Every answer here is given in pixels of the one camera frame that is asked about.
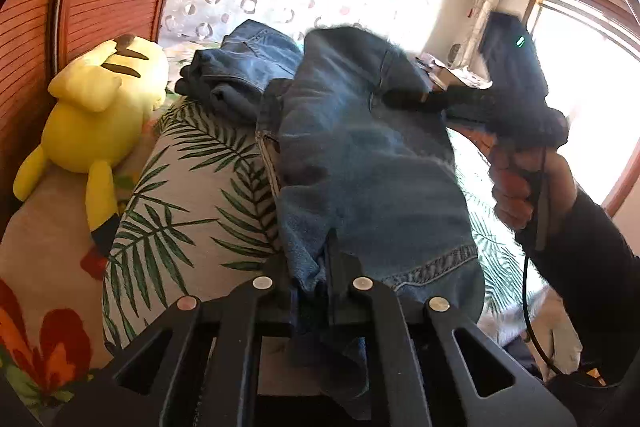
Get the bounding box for person's right hand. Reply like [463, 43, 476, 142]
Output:
[489, 144, 578, 236]

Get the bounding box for cardboard box on desk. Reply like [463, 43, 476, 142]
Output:
[416, 53, 492, 90]

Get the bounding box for wooden framed window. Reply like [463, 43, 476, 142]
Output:
[525, 0, 639, 216]

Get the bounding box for yellow plush toy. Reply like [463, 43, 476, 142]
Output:
[13, 35, 169, 257]

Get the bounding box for person's right forearm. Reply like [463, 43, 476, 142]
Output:
[530, 192, 639, 384]

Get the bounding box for blue denim jeans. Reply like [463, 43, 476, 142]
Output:
[254, 27, 485, 320]

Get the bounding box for floral pink blanket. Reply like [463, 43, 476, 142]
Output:
[1, 106, 162, 417]

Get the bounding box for palm-leaf print quilt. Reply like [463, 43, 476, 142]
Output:
[101, 95, 584, 377]

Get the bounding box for window side curtain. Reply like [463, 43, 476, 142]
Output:
[456, 0, 514, 68]

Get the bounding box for brown wooden wardrobe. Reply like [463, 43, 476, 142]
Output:
[0, 0, 196, 218]

